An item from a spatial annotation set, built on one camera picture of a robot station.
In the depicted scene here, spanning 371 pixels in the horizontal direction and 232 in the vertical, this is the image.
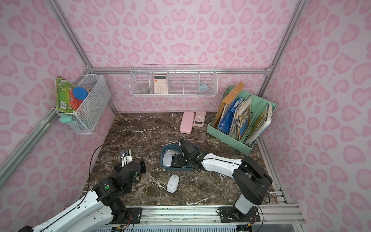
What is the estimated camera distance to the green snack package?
0.68 meters

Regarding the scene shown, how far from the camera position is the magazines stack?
88 cm

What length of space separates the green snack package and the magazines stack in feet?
2.81
